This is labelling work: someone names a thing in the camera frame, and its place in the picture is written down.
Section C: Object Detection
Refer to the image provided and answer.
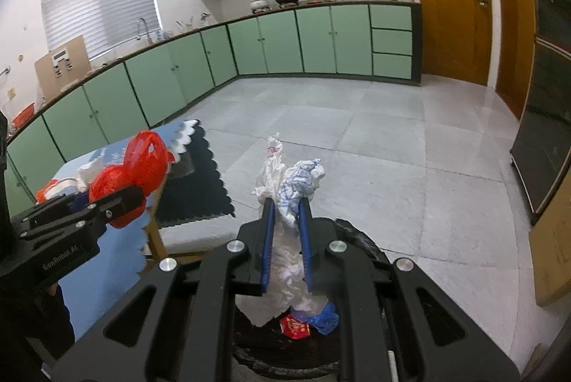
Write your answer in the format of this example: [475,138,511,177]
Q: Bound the orange plastic basin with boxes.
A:
[12,102,36,127]

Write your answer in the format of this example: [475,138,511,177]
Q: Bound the black trash bin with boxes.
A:
[232,217,404,376]

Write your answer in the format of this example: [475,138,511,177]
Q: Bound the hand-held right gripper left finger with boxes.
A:
[51,197,275,382]

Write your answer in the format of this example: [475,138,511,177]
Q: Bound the green base cabinet run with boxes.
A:
[5,1,422,207]

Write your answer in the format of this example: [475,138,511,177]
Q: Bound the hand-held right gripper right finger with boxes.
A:
[298,197,520,382]

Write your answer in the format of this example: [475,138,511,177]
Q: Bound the black glass cabinet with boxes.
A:
[510,0,571,226]

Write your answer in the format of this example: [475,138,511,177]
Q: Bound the light blue table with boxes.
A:
[54,141,169,264]

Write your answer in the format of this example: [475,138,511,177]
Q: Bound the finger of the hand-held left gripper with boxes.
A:
[87,185,148,226]

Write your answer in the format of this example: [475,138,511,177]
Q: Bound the white plastic bag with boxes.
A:
[236,132,332,327]
[54,161,105,198]

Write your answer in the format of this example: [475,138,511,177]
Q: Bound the black scalloped floor mat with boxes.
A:
[156,126,237,228]

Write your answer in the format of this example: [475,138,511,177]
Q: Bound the red plastic bag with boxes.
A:
[88,131,176,230]

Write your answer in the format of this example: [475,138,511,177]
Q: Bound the plain wooden door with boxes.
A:
[485,0,537,121]

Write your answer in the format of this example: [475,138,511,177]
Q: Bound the brown cardboard sheet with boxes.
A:
[35,35,92,98]

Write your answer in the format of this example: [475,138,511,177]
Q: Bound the cardboard box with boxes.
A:
[529,199,571,308]

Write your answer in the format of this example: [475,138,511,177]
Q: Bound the metal sink faucet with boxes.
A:
[136,17,155,45]

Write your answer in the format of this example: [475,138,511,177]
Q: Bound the red snack wrapper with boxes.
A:
[279,314,312,339]

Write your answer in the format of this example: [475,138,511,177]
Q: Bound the person's left forearm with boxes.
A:
[0,281,76,370]

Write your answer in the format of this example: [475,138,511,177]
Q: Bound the blue mat with tree print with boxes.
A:
[56,119,202,342]

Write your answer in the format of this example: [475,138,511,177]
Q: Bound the blue plastic wrapper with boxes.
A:
[292,301,340,336]

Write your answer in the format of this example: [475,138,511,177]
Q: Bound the wooden door with handle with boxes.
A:
[405,0,494,87]

